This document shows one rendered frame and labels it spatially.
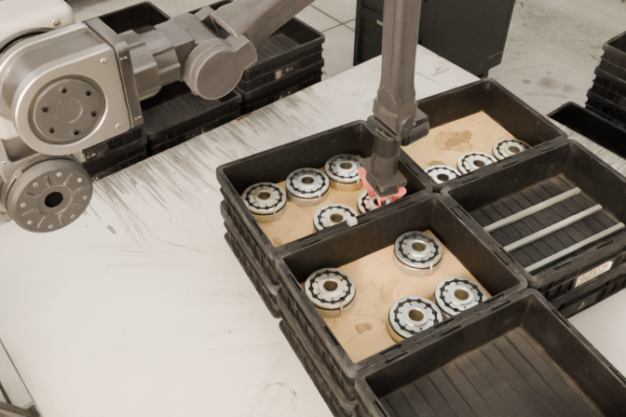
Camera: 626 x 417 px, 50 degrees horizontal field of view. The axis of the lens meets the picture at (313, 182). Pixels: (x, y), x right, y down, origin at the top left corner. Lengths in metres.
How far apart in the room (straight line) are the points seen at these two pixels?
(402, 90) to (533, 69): 2.53
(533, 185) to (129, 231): 1.00
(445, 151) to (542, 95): 1.88
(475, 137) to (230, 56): 1.03
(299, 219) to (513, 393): 0.59
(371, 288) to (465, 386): 0.27
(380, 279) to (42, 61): 0.85
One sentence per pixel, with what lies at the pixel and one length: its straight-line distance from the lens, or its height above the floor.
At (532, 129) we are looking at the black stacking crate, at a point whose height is 0.89.
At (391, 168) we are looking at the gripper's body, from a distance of 1.42.
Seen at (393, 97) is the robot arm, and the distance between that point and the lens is 1.28.
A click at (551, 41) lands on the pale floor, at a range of 4.07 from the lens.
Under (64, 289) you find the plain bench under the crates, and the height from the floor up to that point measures 0.70.
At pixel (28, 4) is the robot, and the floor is 1.53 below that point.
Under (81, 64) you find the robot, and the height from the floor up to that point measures 1.50.
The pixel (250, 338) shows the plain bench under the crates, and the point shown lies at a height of 0.70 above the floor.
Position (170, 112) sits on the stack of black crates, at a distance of 2.65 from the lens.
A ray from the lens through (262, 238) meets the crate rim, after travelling 1.34.
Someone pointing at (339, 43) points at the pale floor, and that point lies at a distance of 3.81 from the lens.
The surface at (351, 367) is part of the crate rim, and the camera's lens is 1.16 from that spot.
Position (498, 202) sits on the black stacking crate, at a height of 0.83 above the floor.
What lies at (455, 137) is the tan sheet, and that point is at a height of 0.83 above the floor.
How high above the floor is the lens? 1.91
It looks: 42 degrees down
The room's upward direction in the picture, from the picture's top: 1 degrees clockwise
